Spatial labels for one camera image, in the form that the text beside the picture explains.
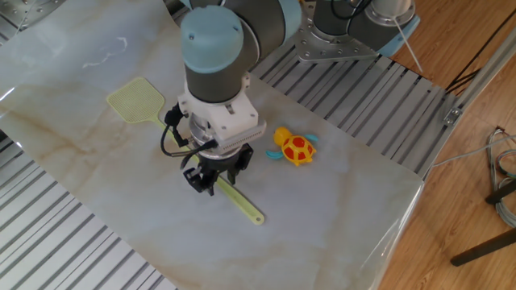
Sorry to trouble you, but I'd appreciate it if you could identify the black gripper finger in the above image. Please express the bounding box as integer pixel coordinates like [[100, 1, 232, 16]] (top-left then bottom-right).
[[227, 160, 249, 186], [183, 165, 217, 197]]

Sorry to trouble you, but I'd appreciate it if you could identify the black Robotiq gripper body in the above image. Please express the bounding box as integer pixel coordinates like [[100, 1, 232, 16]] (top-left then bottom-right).
[[196, 143, 255, 175]]

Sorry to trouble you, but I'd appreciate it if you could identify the pale green plastic flyswatter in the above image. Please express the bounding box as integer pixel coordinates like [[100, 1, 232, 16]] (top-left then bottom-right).
[[106, 77, 266, 226]]

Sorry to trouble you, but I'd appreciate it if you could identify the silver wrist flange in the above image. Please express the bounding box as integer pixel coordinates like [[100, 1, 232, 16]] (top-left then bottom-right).
[[188, 114, 227, 159]]

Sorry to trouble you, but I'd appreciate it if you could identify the yellow toy turtle red shell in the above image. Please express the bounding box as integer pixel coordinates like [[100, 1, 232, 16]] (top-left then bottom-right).
[[265, 126, 319, 167]]

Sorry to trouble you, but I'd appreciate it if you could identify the glossy marble pattern mat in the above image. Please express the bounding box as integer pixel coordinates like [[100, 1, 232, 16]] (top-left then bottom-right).
[[0, 0, 425, 290]]

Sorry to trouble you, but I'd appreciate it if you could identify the white zip tie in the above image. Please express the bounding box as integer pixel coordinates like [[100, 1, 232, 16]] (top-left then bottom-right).
[[393, 15, 423, 73]]

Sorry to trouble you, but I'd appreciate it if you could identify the dark furniture leg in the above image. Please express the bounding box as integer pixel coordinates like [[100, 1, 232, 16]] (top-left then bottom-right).
[[450, 179, 516, 267]]

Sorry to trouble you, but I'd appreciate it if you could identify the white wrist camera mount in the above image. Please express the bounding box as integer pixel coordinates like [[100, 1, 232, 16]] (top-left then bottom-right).
[[177, 74, 268, 154]]

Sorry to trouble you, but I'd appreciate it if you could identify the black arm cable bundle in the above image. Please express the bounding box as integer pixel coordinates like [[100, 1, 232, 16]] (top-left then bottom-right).
[[160, 102, 218, 170]]

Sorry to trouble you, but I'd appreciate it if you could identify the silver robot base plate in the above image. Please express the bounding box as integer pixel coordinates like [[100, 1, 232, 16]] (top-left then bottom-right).
[[292, 0, 388, 64]]

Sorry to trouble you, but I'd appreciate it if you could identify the grey floor cable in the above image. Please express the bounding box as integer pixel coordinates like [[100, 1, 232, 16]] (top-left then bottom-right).
[[431, 135, 516, 168]]

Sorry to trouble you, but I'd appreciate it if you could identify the aluminium frame post with bracket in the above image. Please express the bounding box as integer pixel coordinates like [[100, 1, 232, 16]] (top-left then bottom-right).
[[443, 26, 516, 126]]

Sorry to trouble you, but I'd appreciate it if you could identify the bundle of coloured wires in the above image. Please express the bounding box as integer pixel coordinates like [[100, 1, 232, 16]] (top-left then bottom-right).
[[485, 126, 516, 229]]

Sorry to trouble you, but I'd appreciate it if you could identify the thin black floor cable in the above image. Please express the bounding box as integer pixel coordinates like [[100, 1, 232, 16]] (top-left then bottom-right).
[[445, 7, 516, 93]]

